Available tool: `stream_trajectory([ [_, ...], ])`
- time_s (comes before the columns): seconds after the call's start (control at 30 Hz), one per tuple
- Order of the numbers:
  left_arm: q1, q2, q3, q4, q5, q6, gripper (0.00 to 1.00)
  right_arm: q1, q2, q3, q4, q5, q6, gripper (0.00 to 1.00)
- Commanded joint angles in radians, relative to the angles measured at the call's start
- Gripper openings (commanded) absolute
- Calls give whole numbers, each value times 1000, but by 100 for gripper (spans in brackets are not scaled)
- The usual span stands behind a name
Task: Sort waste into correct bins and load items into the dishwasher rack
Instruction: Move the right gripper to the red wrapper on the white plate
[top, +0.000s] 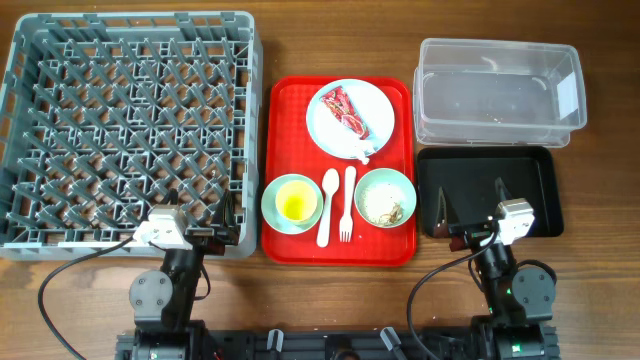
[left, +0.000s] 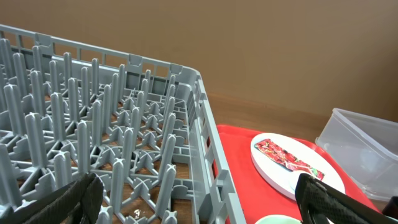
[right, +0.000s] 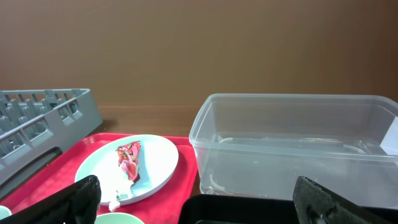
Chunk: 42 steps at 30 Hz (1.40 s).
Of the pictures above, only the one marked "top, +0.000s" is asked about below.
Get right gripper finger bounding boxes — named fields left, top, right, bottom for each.
left=433, top=187, right=449, bottom=237
left=494, top=177, right=513, bottom=202

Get light blue saucer bowl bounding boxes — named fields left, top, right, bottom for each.
left=261, top=174, right=323, bottom=235

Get rice and food scraps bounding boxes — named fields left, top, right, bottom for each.
left=362, top=183, right=403, bottom=227

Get green bowl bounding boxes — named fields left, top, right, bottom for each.
left=354, top=168, right=417, bottom=229

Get yellow plastic cup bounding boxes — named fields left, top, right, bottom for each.
left=275, top=180, right=318, bottom=223

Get white plastic fork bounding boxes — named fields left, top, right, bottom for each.
left=339, top=166, right=357, bottom=242

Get white plastic spoon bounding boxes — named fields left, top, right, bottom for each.
left=316, top=168, right=340, bottom=248

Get white napkin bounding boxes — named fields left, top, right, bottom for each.
left=346, top=139, right=376, bottom=165

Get light blue plate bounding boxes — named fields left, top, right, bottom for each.
left=306, top=79, right=395, bottom=160

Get red snack wrapper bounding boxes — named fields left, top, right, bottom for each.
left=320, top=86, right=370, bottom=140

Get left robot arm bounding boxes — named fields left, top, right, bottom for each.
left=115, top=190, right=240, bottom=360

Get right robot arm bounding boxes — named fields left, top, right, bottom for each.
left=434, top=178, right=560, bottom=359

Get black waste tray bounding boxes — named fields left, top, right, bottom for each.
left=417, top=146, right=564, bottom=237

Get grey dishwasher rack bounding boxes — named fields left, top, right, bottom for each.
left=1, top=11, right=263, bottom=261

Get red plastic tray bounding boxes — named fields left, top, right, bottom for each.
left=261, top=76, right=417, bottom=267

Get clear plastic bin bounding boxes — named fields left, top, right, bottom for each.
left=413, top=38, right=587, bottom=148

